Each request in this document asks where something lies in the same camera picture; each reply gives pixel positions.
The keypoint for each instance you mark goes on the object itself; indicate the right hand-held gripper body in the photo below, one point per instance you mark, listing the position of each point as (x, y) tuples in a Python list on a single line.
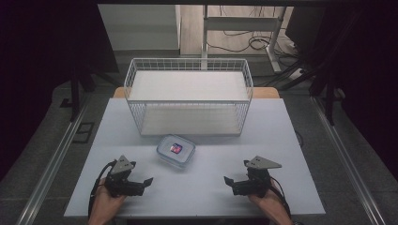
[(258, 184)]

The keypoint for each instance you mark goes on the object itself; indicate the wooden table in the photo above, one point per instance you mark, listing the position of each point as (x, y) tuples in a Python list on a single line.
[(266, 92)]

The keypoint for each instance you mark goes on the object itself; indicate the person's right hand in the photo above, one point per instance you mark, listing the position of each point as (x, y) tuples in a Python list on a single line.
[(270, 203)]

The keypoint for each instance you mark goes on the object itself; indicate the clear plastic lidded container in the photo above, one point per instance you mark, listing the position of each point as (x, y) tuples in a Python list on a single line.
[(176, 150)]

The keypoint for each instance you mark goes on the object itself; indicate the black tripod stand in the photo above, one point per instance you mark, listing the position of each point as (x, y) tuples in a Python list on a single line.
[(328, 93)]

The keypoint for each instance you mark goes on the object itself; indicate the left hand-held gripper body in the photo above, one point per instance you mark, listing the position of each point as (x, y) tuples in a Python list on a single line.
[(120, 184)]

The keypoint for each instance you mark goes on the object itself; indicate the person's left hand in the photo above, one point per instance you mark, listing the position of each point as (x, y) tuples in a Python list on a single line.
[(104, 204)]

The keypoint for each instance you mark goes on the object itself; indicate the metal floor rail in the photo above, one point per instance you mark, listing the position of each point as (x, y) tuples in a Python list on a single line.
[(50, 168), (344, 159)]

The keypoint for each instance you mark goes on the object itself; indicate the white cabinet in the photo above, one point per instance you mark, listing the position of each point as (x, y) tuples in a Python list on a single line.
[(139, 26)]

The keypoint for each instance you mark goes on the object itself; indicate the black floor bracket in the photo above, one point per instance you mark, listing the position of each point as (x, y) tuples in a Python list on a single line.
[(84, 132)]

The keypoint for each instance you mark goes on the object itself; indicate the white metal desk frame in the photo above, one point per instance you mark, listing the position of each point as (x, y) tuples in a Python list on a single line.
[(241, 23)]

